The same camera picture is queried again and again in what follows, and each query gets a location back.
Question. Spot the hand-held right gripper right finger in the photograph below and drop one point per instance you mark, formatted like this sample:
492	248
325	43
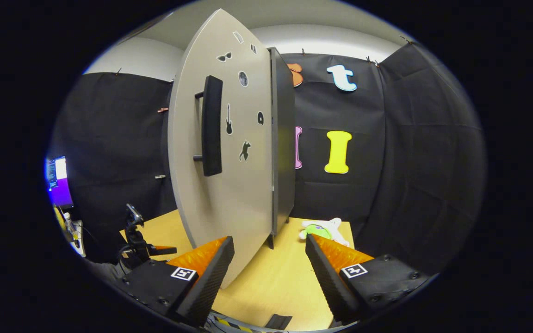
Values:
329	282

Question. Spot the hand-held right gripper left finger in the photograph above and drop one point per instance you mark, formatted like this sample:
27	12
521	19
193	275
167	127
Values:
204	289

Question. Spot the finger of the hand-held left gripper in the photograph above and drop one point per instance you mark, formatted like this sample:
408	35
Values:
162	251

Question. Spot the beige cabinet door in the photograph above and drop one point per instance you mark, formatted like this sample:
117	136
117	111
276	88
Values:
243	208

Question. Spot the dark grey cabinet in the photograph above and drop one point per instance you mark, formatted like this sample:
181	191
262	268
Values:
284	138

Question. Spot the yellow black striped tape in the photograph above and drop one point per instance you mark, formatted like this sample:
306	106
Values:
232	324

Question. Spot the green white plush toy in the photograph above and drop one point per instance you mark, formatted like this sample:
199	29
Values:
315	230

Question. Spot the white yellow equipment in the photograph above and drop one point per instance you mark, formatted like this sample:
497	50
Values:
74	233

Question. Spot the computer monitor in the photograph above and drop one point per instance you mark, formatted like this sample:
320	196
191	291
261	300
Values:
59	182

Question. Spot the black backdrop cloth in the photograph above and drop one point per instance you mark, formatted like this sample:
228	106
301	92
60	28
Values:
410	162

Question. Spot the black table bracket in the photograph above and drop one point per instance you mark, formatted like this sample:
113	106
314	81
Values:
279	321

